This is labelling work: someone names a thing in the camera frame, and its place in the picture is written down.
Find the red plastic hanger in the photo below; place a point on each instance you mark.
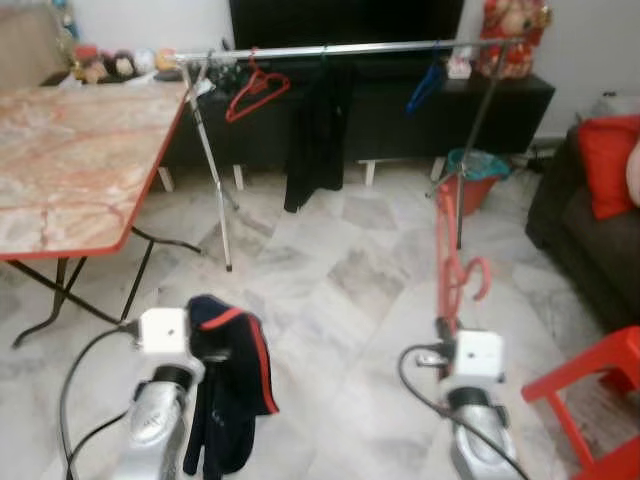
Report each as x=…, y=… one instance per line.
x=232, y=112
x=445, y=260

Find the blue plastic hanger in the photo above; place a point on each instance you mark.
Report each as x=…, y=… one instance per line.
x=425, y=92

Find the green plastic hanger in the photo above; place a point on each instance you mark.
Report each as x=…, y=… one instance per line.
x=323, y=47

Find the red plastic bucket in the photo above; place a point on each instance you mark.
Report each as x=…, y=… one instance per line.
x=480, y=195

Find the red plastic stool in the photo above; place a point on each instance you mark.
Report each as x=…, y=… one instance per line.
x=590, y=370

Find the dark grey fabric sofa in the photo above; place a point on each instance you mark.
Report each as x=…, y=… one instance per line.
x=590, y=250

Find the teal plastic bucket liner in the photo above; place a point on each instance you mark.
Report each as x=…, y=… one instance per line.
x=480, y=165

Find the black TV cabinet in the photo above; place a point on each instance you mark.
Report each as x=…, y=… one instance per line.
x=390, y=130

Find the marble-top folding table red edge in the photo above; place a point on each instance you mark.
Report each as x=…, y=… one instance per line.
x=80, y=160

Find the red cushion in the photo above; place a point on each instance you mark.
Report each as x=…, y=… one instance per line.
x=605, y=165

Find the black t-shirt green logo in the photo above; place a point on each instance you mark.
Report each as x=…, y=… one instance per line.
x=318, y=140

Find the white paper sheets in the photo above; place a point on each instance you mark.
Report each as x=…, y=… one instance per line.
x=200, y=85

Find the white pink tissue box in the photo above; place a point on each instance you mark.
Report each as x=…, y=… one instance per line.
x=460, y=66

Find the light grey pillow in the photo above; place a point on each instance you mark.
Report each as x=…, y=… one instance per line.
x=615, y=105

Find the orange round plush toy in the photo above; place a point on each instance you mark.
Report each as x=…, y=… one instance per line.
x=167, y=60

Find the white round plush toy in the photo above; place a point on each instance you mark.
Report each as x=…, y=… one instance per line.
x=144, y=62

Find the black plush toy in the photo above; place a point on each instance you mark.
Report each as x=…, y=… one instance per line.
x=120, y=65

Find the silver metal clothes rack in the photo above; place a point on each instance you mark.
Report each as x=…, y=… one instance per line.
x=350, y=48

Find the red laughing buddha figurine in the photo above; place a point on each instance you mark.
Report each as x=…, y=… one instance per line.
x=515, y=40

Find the red-topped brown toy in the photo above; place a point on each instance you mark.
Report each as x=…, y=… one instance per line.
x=88, y=65

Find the black flat television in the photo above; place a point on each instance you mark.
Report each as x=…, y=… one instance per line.
x=340, y=20

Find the beige upholstered chair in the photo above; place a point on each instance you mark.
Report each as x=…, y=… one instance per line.
x=30, y=45

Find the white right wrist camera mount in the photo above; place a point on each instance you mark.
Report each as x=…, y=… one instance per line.
x=478, y=355

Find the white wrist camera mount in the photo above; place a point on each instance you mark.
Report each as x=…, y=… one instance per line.
x=478, y=355
x=163, y=330

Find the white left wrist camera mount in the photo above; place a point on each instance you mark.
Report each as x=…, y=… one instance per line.
x=163, y=330

